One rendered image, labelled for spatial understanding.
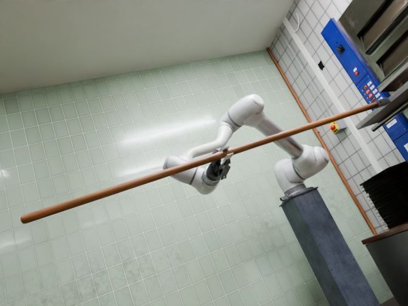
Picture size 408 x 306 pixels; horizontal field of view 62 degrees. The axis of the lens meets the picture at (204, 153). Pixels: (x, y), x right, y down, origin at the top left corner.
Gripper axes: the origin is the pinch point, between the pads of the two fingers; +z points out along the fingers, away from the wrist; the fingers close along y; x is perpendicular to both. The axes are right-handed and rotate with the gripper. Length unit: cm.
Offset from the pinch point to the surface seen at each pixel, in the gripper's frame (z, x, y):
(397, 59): -17, -156, -31
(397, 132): -46, -151, 9
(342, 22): -35, -158, -84
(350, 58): -45, -154, -57
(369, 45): -25, -152, -52
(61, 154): -124, 61, -84
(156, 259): -123, 23, 15
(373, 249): -67, -97, 69
